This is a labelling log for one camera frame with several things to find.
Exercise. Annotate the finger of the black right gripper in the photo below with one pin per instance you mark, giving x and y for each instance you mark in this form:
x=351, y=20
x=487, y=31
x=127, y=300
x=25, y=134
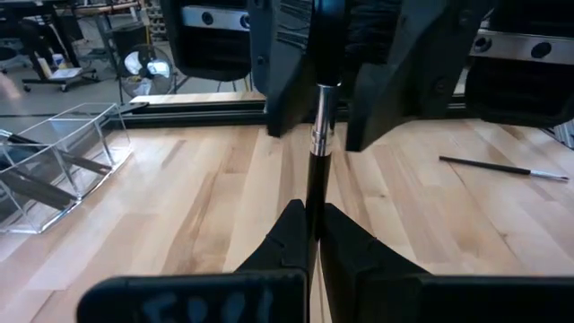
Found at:
x=412, y=81
x=287, y=67

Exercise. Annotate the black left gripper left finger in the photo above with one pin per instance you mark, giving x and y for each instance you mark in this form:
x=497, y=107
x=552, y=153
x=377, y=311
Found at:
x=269, y=296

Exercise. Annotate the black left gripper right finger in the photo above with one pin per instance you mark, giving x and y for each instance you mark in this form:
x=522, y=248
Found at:
x=403, y=300

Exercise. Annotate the medium brush wide silver ferrule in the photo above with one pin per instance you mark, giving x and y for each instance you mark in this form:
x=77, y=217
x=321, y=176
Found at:
x=324, y=121

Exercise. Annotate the long thin black makeup brush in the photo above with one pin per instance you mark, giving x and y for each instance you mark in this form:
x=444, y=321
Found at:
x=493, y=167

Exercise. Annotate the long brush brown pointed tip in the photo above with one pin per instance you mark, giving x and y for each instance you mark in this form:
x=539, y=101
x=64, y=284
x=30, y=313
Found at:
x=85, y=161

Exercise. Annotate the large fluffy makeup brush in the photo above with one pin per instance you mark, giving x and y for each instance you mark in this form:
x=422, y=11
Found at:
x=36, y=190

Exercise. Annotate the black floor fan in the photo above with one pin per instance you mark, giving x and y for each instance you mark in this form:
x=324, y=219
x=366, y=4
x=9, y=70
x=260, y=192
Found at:
x=148, y=69

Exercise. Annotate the black cabinet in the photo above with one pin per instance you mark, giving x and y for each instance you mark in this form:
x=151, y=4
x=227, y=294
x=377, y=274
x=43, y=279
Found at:
x=130, y=40

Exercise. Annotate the clear acrylic organizer box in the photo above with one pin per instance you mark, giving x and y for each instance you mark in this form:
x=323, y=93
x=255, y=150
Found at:
x=112, y=134

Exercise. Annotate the wheeled chair base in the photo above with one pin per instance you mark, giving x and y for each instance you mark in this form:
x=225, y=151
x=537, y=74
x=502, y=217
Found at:
x=58, y=81

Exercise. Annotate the black aluminium table frame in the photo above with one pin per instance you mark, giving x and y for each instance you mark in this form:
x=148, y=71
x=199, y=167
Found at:
x=202, y=114

